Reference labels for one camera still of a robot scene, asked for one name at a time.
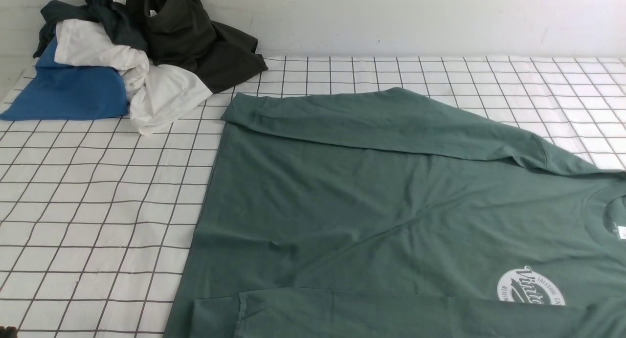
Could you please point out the white grid tablecloth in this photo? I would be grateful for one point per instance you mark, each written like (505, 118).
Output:
(96, 220)

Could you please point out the dark teal shirt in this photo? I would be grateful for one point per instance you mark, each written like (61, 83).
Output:
(113, 15)

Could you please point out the dark olive shirt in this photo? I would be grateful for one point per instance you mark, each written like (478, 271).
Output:
(181, 33)

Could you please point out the white shirt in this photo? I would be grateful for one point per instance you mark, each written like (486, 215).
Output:
(157, 94)

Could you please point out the blue shirt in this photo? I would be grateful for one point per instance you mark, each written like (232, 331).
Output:
(64, 92)

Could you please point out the green long-sleeved shirt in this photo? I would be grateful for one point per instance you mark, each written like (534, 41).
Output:
(391, 215)

